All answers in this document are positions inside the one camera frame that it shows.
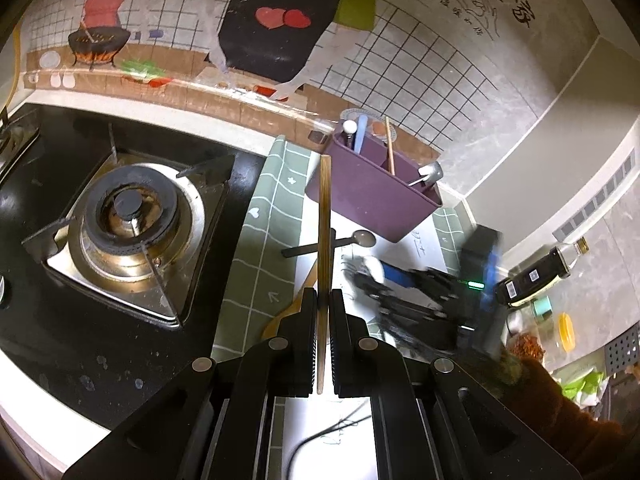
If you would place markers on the green plastic bag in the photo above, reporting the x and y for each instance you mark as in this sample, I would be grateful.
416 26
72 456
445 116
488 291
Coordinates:
582 387

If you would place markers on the wooden spoon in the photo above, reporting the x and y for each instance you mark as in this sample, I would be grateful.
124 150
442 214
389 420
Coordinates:
295 305

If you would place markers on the small steel stove burner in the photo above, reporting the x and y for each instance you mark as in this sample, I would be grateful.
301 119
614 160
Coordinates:
15 135

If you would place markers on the wooden chopstick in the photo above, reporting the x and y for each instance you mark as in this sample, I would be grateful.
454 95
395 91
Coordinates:
324 220
390 145

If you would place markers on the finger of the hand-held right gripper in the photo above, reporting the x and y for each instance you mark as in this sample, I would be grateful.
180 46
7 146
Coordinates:
395 300
400 275

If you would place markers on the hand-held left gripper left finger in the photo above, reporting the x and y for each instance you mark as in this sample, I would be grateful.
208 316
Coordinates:
292 355

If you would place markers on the dark soy sauce bottle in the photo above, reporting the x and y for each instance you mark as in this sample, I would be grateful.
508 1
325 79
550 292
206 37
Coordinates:
535 275

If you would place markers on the white spoon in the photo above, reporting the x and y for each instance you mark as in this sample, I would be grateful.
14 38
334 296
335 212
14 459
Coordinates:
349 132

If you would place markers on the large steel stove burner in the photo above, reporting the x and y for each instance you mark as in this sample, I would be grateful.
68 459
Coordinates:
130 240

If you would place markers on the black gas stove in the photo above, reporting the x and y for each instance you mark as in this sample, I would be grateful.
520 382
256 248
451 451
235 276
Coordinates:
50 340

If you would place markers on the grey wall vent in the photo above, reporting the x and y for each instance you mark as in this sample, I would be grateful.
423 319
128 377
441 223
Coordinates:
595 197

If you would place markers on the cartoon wall poster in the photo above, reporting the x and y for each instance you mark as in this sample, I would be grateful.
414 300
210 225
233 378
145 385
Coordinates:
425 60

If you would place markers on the yellow-rimmed glass pot lid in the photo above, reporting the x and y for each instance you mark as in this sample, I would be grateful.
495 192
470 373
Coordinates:
14 70

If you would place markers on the purple utensil holder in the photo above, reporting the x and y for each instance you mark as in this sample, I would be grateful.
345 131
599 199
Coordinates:
380 200

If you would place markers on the black perforated basket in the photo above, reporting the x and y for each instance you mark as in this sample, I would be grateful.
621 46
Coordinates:
622 352

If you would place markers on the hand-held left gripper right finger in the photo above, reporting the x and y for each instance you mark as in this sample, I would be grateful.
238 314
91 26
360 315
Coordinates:
350 355

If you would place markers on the yellow-lidded glass jar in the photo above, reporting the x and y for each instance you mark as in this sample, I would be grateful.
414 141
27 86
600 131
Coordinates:
550 337

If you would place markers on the person's right forearm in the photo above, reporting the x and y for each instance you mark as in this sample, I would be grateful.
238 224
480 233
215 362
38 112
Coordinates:
550 410

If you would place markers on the blue plastic spoon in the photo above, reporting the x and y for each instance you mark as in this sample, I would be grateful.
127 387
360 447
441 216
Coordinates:
361 132

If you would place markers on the clear plastic bowl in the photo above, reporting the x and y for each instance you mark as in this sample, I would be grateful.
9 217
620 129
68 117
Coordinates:
375 127

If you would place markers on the teal small container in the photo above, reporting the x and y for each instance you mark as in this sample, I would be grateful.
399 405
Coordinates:
541 306

